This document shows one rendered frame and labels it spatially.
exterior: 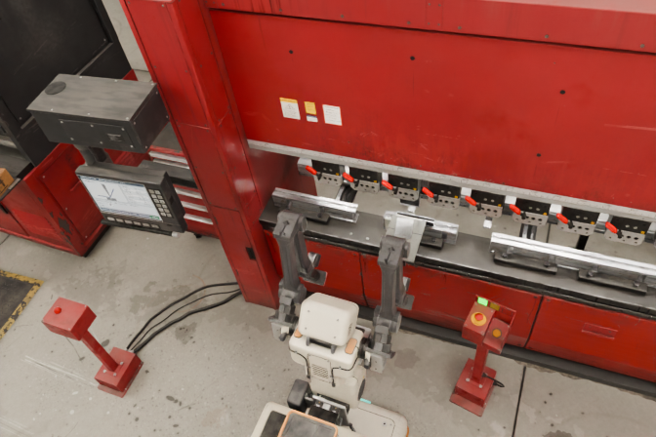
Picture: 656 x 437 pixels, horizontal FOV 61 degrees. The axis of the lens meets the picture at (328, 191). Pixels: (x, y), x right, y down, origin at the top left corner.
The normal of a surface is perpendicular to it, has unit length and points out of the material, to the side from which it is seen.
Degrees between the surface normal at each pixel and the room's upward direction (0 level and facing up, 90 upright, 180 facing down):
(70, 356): 0
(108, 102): 1
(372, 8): 90
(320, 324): 47
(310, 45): 90
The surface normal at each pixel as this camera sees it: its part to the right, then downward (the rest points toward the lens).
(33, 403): -0.11, -0.66
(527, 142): -0.34, 0.72
